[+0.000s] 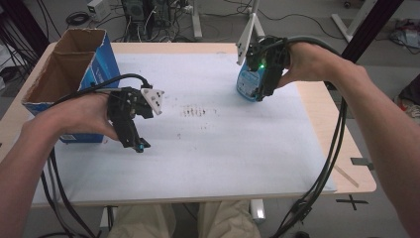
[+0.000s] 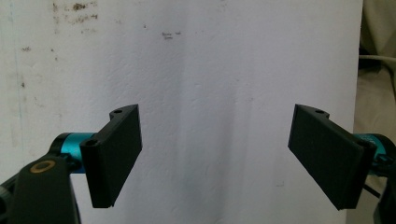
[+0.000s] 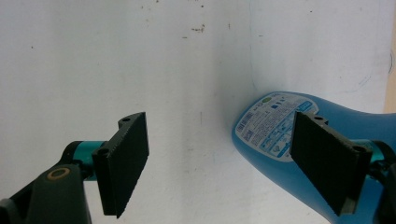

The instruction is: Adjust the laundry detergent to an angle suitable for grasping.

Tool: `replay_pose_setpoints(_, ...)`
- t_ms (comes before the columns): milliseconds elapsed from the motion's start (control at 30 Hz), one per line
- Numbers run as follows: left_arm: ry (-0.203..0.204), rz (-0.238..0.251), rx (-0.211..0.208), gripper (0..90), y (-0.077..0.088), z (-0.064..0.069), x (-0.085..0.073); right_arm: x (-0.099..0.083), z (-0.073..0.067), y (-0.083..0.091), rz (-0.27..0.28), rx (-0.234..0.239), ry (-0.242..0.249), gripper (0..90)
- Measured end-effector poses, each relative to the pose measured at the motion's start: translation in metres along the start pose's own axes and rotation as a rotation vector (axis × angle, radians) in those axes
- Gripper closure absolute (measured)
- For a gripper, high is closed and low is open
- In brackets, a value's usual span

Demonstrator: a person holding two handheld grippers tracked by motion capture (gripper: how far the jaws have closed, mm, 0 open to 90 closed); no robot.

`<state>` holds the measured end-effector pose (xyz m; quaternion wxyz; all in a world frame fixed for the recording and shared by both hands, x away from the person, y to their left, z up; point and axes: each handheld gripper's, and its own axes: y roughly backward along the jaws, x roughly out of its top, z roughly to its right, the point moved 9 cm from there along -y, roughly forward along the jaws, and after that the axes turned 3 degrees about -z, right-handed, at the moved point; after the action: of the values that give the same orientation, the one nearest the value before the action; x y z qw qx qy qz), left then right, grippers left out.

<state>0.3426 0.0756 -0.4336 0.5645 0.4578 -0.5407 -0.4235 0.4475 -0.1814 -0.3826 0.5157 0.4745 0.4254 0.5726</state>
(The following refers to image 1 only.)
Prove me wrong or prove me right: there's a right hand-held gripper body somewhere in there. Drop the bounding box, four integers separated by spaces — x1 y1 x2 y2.
235 12 292 73

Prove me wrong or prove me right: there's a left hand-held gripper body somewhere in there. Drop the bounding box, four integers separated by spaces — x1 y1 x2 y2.
107 83 165 149

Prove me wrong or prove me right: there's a blue plastic bottle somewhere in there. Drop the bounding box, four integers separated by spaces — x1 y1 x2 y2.
235 61 265 102

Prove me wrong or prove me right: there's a blue cardboard box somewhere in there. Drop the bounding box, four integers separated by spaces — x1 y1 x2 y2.
20 27 122 144

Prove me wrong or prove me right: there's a person's right hand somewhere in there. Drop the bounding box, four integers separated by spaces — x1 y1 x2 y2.
276 41 342 89

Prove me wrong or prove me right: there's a person's left hand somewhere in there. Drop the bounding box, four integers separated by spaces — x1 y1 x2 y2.
31 92 121 144

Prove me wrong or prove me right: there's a white table mat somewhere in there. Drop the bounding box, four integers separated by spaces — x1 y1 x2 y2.
32 53 339 205

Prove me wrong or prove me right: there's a person's left leg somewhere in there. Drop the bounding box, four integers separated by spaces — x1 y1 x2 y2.
107 202 177 238

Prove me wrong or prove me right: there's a person's leg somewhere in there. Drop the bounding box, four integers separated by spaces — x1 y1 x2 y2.
197 199 262 238
107 202 177 238

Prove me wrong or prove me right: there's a white legged wooden desk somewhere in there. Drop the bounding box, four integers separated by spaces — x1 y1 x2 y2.
190 0 265 40

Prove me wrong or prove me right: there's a black computer tower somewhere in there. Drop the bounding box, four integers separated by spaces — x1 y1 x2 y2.
145 0 174 30
121 0 147 24

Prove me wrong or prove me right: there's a white power adapter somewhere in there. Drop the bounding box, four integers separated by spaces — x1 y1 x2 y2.
86 0 112 22

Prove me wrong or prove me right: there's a black metal stand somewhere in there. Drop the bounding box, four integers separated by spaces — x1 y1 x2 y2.
341 0 406 64

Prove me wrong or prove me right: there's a person's right leg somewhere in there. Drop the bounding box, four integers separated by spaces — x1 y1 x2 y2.
197 199 262 238

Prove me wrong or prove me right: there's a gray tape strip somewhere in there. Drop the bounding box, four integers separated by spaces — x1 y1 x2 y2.
350 157 374 171

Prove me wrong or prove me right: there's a red and white bundle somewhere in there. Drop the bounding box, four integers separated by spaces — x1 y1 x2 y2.
394 73 420 117

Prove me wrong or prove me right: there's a black cable bundle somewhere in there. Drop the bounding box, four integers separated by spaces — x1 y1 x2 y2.
39 72 154 238

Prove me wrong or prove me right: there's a white stand frame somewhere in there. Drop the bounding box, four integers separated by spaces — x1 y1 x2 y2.
331 0 378 43

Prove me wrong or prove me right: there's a gray sleeved cable bundle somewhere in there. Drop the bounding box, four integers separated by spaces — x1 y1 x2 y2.
268 34 350 238

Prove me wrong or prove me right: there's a coiled black cable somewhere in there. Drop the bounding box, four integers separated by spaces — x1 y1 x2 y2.
65 11 91 27

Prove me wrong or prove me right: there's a power strip with cables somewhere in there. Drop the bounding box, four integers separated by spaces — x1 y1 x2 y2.
389 19 420 52

